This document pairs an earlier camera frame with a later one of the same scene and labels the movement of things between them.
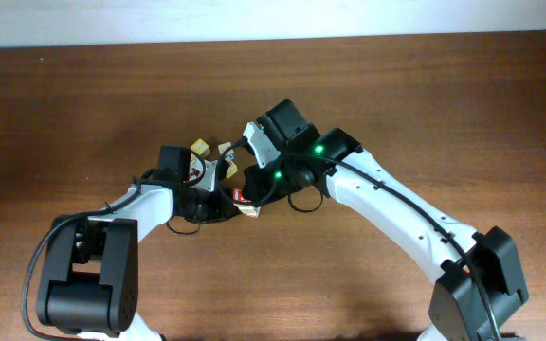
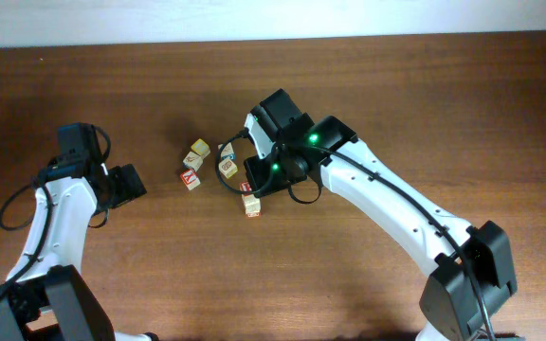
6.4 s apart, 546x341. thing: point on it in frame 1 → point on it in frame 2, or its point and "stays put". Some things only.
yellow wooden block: (201, 148) stays put
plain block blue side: (230, 155) stays put
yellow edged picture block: (231, 170) stays put
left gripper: (219, 212) → (129, 183)
